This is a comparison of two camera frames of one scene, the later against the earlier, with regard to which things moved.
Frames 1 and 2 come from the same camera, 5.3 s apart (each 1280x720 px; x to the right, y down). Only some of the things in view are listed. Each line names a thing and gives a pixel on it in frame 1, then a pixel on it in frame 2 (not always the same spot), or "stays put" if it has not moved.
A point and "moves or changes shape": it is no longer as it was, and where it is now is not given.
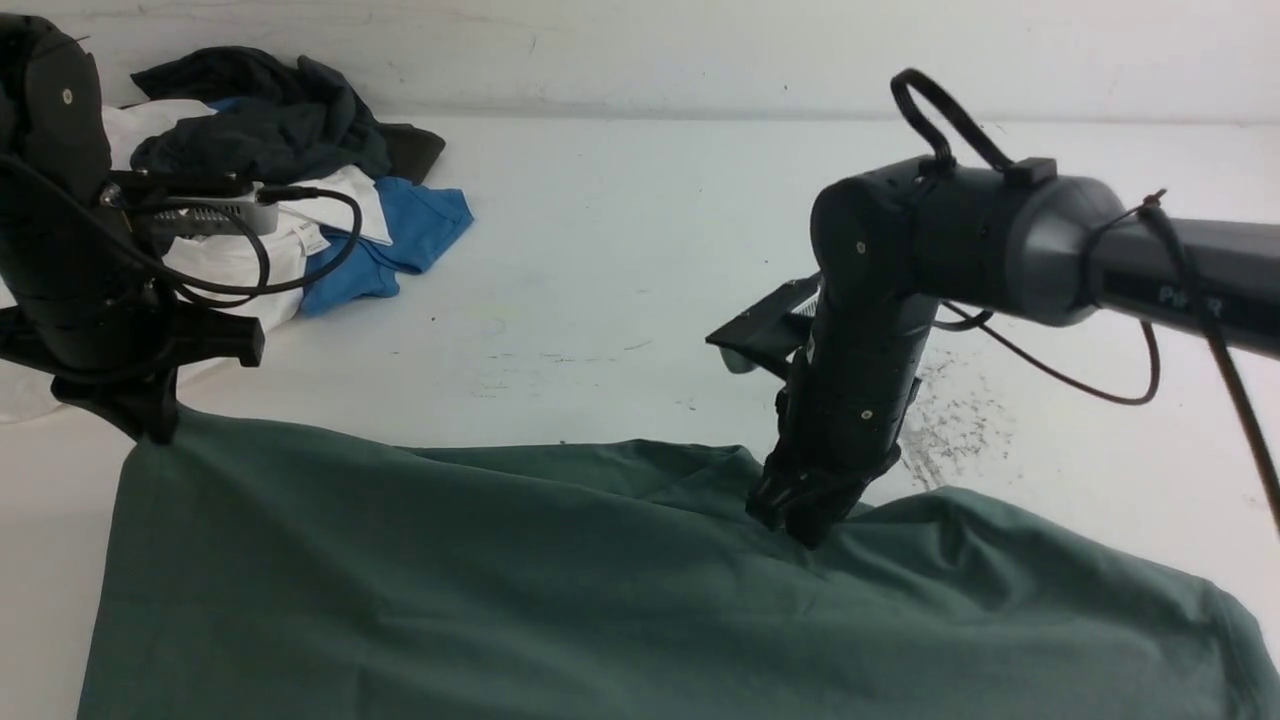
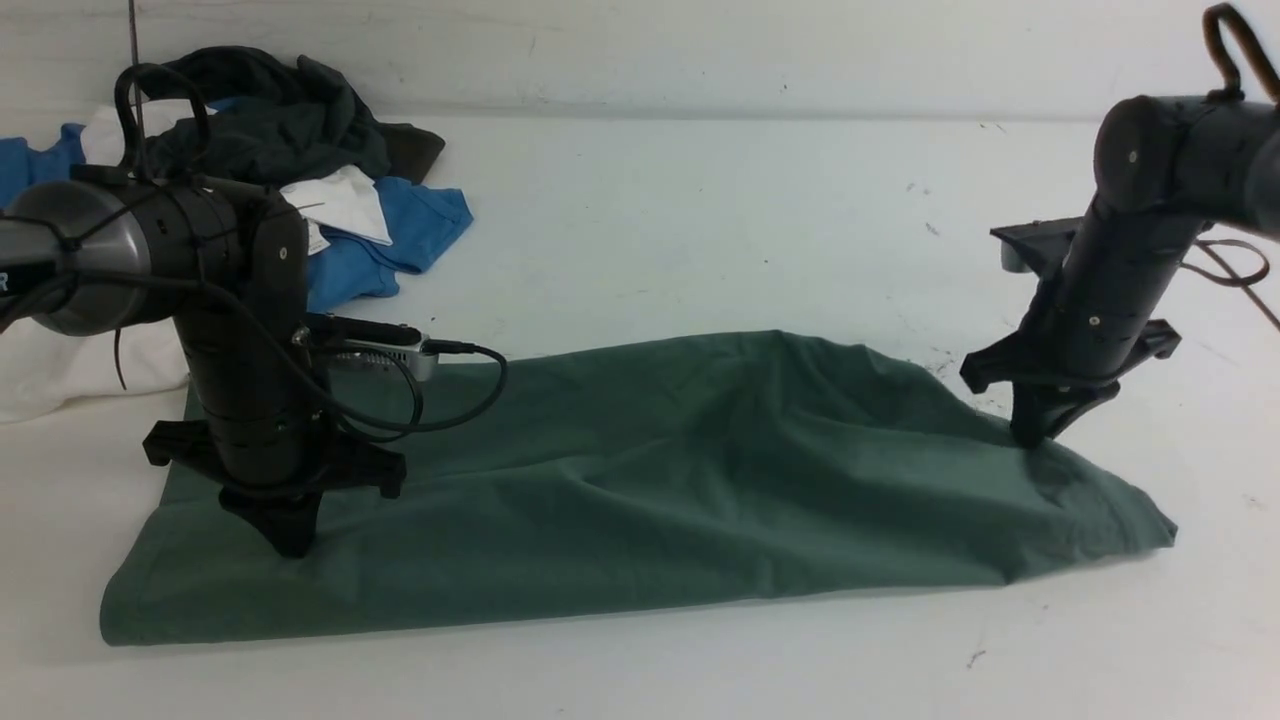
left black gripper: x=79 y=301 → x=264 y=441
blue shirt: x=422 y=216 stays put
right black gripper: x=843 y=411 → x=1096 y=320
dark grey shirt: x=306 y=121 stays put
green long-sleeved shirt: x=241 y=574 moves or changes shape
